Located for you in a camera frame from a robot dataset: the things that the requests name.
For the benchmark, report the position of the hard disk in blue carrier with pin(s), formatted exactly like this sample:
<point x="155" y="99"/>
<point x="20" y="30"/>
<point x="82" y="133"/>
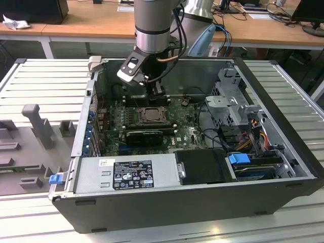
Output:
<point x="239" y="159"/>

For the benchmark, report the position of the crumpled white paper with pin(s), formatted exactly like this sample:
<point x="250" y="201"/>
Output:
<point x="15" y="24"/>

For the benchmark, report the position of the grey power supply unit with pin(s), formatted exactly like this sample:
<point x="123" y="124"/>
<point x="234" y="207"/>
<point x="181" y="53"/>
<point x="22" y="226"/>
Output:
<point x="88" y="177"/>

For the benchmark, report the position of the black graphics card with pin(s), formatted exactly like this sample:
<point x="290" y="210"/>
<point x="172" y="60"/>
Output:
<point x="144" y="139"/>

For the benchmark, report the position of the CPU socket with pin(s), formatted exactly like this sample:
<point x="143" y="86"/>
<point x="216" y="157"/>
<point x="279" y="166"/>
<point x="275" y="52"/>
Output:
<point x="141" y="121"/>

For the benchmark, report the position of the black plastic shroud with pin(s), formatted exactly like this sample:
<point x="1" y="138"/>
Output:
<point x="200" y="164"/>

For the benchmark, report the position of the green motherboard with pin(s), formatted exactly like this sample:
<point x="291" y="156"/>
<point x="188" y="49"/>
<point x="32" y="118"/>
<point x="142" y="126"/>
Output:
<point x="187" y="134"/>

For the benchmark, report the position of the blue case latch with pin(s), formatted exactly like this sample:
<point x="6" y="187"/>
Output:
<point x="55" y="179"/>

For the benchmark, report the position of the metal locking lever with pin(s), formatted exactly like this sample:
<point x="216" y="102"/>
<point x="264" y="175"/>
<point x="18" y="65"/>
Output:
<point x="137" y="104"/>

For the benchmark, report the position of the blue expansion slot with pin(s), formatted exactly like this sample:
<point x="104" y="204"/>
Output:
<point x="122" y="147"/>

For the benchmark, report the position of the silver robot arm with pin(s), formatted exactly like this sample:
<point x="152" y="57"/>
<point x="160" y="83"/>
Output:
<point x="152" y="25"/>

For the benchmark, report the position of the green RAM stick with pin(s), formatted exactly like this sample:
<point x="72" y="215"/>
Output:
<point x="6" y="170"/>

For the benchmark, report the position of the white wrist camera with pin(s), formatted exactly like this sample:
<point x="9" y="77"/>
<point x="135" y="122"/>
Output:
<point x="127" y="73"/>

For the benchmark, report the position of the round coin cell battery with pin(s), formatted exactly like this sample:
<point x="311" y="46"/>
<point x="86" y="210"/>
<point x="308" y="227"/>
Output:
<point x="185" y="101"/>

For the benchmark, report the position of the light grey case latch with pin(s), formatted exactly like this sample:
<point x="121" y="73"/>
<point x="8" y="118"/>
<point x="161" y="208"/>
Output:
<point x="94" y="63"/>

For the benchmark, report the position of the black PC case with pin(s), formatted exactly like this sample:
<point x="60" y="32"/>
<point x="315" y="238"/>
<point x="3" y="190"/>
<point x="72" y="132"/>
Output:
<point x="152" y="210"/>

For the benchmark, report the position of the grey parts rack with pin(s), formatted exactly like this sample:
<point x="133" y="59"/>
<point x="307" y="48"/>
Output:
<point x="25" y="157"/>

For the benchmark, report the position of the wooden desk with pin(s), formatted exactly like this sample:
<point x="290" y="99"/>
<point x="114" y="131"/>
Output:
<point x="65" y="30"/>

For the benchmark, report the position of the black equipment box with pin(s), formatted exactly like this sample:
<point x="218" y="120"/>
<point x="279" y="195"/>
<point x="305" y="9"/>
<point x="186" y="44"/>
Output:
<point x="33" y="10"/>

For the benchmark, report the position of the blue card retention clip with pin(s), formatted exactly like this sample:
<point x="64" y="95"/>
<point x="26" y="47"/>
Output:
<point x="87" y="148"/>
<point x="91" y="115"/>
<point x="88" y="132"/>

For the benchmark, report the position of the grey metal drive cage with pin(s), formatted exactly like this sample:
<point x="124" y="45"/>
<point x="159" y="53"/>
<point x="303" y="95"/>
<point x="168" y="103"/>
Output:
<point x="220" y="103"/>

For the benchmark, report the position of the RAM slot black clip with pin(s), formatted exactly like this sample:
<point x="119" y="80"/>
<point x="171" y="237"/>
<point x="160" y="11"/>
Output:
<point x="131" y="124"/>
<point x="127" y="98"/>

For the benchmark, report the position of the RAM slot white clip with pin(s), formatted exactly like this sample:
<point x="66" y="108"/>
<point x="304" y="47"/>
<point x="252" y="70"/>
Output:
<point x="127" y="96"/>
<point x="131" y="126"/>
<point x="127" y="101"/>

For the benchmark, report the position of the black monitor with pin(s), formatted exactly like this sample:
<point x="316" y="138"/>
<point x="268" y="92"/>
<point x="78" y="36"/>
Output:
<point x="306" y="10"/>

